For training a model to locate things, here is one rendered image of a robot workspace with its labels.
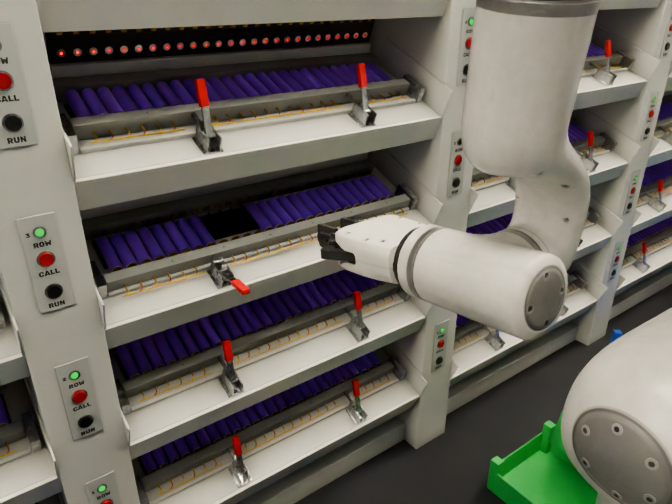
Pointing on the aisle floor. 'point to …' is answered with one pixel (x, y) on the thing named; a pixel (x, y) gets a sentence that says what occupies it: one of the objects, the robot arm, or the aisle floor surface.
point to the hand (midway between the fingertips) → (340, 234)
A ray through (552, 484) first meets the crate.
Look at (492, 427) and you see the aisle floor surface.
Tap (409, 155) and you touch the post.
